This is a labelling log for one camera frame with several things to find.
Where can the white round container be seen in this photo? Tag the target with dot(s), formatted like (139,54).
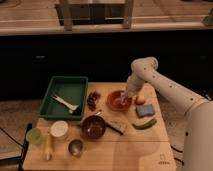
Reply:
(59,130)

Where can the orange red bowl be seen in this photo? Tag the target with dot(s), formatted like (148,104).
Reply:
(114,101)

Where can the bunch of dark grapes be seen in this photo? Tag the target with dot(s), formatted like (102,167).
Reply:
(92,100)

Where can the blue sponge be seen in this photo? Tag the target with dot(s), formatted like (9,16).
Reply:
(145,110)

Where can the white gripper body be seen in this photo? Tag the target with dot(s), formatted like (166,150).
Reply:
(132,89)

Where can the small metal cup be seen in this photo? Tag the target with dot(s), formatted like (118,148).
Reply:
(75,147)

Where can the green plastic tray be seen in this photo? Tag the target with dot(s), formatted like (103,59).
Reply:
(72,89)

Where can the grey towel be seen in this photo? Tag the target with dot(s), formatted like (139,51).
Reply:
(123,98)

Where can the dark maroon bowl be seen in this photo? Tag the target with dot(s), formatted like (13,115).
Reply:
(93,127)

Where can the light green cup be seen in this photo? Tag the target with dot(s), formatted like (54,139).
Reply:
(34,136)

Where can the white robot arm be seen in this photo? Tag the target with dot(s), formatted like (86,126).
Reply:
(198,141)

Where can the wooden stool frame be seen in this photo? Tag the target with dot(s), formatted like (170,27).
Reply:
(71,13)

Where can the green pepper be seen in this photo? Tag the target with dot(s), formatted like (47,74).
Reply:
(146,125)

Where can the yellow banana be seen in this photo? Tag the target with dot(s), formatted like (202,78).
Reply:
(48,147)

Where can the small yellow fruit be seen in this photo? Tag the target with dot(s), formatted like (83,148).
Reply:
(140,100)

